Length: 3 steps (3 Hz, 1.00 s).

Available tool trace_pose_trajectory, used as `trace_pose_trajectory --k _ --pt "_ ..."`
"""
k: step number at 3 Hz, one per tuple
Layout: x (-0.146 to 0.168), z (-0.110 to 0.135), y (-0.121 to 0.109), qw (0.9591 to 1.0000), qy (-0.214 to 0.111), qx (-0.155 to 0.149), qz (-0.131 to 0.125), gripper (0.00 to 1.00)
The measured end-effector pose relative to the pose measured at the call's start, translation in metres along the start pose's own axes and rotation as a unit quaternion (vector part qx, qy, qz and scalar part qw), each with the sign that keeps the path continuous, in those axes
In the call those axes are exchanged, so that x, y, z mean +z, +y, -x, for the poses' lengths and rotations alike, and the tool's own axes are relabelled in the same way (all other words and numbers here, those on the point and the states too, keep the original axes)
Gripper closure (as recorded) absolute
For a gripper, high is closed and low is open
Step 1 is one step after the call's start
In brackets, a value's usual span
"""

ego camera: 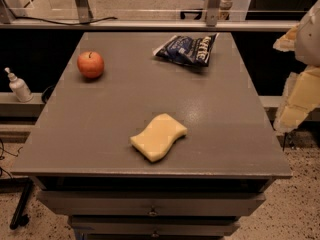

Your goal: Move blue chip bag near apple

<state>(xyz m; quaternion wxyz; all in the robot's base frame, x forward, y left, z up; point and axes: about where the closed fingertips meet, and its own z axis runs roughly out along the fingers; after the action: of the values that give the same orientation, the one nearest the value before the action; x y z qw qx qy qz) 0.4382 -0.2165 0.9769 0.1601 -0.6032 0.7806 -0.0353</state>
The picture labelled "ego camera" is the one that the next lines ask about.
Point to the metal frame post right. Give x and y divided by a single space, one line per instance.
212 14

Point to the blue chip bag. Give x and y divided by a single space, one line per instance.
184 50

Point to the black stand leg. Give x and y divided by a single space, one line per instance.
19 218

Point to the drawer with knob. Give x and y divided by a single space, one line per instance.
151 203
156 226

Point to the yellow sponge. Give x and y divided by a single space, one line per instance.
157 138

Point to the metal frame post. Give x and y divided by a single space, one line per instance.
84 12
212 14

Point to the metal frame post left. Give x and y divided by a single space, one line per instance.
84 12

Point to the top drawer with knob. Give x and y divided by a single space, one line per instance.
151 203

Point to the white pump bottle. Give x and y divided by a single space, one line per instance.
19 87

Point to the grey drawer cabinet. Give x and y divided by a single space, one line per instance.
81 141

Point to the red apple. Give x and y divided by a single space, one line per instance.
90 64

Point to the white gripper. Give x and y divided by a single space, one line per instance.
309 39

